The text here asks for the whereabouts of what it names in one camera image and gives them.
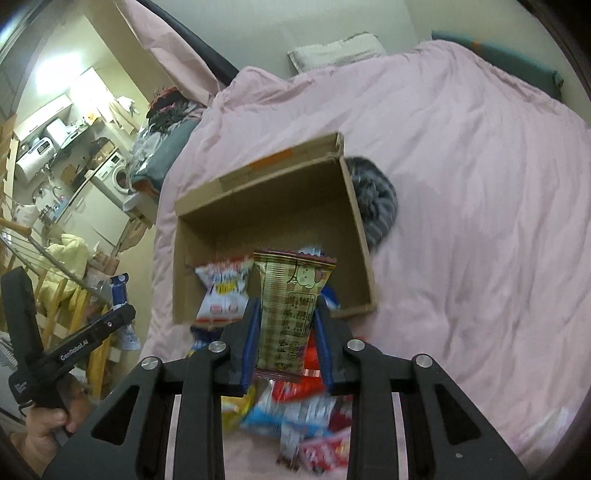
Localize teal headboard cushion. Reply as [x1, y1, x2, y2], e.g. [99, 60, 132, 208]
[431, 30, 565, 100]

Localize yellow snack packet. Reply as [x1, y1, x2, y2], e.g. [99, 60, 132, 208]
[222, 385, 257, 432]

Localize white storage bin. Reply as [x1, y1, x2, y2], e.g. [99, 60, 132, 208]
[122, 191, 160, 229]

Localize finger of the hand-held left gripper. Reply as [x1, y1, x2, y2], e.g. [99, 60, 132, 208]
[85, 305, 137, 344]

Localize cream hanging towel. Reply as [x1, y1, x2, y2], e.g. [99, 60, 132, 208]
[108, 95, 139, 137]

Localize white kitchen cabinets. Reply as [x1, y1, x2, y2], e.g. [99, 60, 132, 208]
[55, 180, 130, 247]

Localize beige striped snack packet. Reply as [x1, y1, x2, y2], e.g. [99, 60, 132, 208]
[252, 247, 338, 381]

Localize pile of dark clothes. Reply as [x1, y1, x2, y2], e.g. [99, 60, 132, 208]
[145, 85, 208, 134]

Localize brown cardboard box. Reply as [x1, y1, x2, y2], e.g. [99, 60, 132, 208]
[172, 131, 380, 326]

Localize white washing machine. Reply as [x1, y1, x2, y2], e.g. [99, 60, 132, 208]
[95, 152, 132, 208]

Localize wooden drying rack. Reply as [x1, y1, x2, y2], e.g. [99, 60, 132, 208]
[0, 217, 116, 374]

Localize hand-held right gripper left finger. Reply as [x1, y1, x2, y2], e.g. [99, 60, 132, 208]
[41, 298, 262, 480]

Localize pink curtain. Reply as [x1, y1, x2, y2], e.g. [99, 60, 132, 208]
[113, 0, 222, 108]

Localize red and white snack packet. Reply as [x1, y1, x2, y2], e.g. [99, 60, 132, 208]
[298, 401, 354, 476]

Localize light blue snack packet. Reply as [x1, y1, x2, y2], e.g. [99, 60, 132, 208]
[240, 392, 289, 435]

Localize pink blanket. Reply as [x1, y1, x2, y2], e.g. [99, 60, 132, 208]
[148, 39, 587, 476]

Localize black curved bar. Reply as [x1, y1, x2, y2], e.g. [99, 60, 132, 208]
[139, 0, 240, 86]

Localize grey knitted cloth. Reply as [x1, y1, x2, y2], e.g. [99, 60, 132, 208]
[344, 156, 399, 254]

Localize yellow cloth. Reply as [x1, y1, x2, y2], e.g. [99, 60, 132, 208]
[44, 233, 90, 278]

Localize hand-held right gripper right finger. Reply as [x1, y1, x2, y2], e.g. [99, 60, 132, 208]
[313, 304, 529, 480]

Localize white kitchen appliance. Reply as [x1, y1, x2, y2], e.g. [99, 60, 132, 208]
[16, 138, 58, 178]

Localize patterned white cloth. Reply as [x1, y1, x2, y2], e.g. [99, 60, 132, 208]
[128, 131, 160, 169]

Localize white red label snack packet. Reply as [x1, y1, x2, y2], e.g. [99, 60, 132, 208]
[194, 256, 254, 326]

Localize white pillow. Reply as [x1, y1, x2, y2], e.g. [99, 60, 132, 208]
[287, 32, 389, 75]

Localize dark blue snack packet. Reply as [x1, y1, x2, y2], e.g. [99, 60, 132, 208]
[187, 323, 222, 361]

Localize blue and white snack packet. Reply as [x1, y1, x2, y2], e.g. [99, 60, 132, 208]
[110, 273, 140, 352]

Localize person's left hand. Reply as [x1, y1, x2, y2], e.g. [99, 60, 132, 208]
[23, 375, 93, 467]

